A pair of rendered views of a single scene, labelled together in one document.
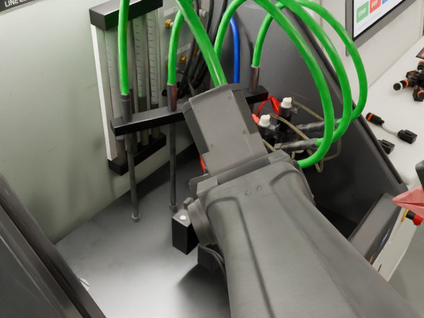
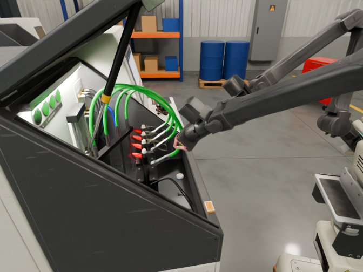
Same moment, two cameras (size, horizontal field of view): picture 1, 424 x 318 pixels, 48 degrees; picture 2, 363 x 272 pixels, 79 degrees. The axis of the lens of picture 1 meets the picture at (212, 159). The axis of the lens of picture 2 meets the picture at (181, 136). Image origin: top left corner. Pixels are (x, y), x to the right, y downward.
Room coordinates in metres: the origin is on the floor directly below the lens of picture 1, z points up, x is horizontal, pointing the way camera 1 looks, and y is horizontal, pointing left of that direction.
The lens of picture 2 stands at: (-0.07, 0.46, 1.63)
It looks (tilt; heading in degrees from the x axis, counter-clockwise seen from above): 29 degrees down; 315
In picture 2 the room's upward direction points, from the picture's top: straight up
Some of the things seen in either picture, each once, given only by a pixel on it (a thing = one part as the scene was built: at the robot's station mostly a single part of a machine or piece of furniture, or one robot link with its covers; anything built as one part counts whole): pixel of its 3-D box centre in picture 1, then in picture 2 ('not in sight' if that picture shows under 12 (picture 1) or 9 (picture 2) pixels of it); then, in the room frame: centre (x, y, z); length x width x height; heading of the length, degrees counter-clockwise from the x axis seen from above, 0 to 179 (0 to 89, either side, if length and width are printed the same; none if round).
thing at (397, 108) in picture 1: (418, 95); (163, 114); (1.09, -0.53, 0.97); 0.70 x 0.22 x 0.03; 144
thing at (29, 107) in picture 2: not in sight; (59, 79); (0.77, 0.21, 1.43); 0.54 x 0.03 x 0.02; 144
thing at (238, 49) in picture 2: not in sight; (223, 63); (3.24, -4.37, 0.51); 1.20 x 0.85 x 1.02; 45
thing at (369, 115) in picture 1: (390, 127); not in sight; (0.91, -0.41, 0.99); 0.12 x 0.02 x 0.02; 45
